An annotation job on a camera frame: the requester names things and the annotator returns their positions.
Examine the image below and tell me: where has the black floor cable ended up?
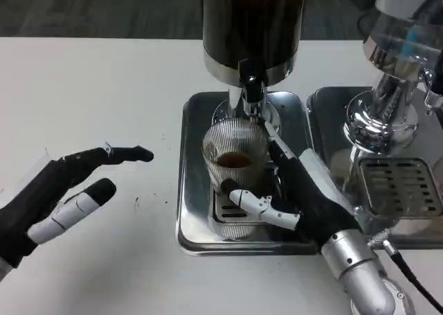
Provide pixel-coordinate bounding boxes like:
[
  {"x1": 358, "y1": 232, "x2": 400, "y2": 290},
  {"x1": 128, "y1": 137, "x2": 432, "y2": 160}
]
[{"x1": 357, "y1": 12, "x2": 377, "y2": 35}]

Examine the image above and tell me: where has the clear drink dispenser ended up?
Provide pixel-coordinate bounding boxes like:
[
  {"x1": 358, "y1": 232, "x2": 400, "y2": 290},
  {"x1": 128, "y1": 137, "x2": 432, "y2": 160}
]
[{"x1": 342, "y1": 0, "x2": 443, "y2": 156}]

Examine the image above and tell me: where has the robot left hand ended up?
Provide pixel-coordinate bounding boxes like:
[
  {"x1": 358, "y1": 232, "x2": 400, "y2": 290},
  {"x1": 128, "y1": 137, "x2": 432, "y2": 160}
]
[{"x1": 0, "y1": 142, "x2": 155, "y2": 269}]

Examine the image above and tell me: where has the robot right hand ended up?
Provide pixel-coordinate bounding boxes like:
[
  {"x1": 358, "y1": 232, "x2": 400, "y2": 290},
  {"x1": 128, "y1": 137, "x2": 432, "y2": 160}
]
[{"x1": 221, "y1": 119, "x2": 363, "y2": 257}]

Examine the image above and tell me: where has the steel dispenser tap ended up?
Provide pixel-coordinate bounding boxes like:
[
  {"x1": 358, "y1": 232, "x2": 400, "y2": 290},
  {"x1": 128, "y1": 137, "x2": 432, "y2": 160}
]
[{"x1": 422, "y1": 50, "x2": 443, "y2": 116}]

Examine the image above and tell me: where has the steel drip tray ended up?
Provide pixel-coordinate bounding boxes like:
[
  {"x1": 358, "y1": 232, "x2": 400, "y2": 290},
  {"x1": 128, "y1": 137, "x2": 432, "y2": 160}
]
[
  {"x1": 306, "y1": 86, "x2": 443, "y2": 251},
  {"x1": 177, "y1": 91, "x2": 323, "y2": 257}
]

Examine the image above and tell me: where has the dark drink dispenser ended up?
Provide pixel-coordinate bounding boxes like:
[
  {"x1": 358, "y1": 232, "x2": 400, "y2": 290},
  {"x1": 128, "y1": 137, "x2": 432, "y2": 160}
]
[{"x1": 201, "y1": 0, "x2": 310, "y2": 124}]

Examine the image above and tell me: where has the clear ribbed glass cup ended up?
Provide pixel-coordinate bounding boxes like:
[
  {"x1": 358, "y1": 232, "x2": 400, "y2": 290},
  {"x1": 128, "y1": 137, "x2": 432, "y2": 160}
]
[{"x1": 201, "y1": 118, "x2": 269, "y2": 195}]

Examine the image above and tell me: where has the black dispenser tap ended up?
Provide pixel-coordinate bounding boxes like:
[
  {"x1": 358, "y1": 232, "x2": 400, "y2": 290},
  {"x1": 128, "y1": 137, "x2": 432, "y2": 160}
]
[{"x1": 238, "y1": 59, "x2": 266, "y2": 105}]

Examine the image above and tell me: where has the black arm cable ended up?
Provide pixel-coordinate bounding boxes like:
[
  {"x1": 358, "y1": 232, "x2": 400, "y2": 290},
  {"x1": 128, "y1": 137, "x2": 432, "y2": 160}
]
[{"x1": 366, "y1": 230, "x2": 443, "y2": 313}]

